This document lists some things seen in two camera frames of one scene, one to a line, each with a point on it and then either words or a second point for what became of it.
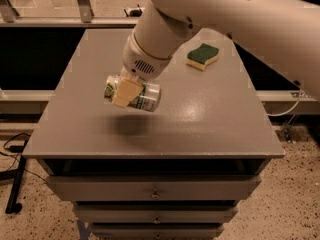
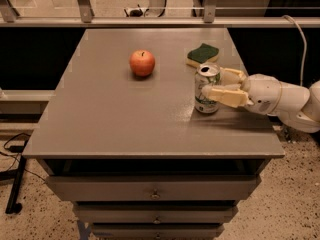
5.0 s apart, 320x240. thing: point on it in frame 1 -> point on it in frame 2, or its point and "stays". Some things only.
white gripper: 142,61 -> 263,93
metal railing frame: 10,17 stays
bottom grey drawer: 157,231 stays
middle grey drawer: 152,214 stays
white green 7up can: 149,99 -> 207,73
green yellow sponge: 198,57 stays
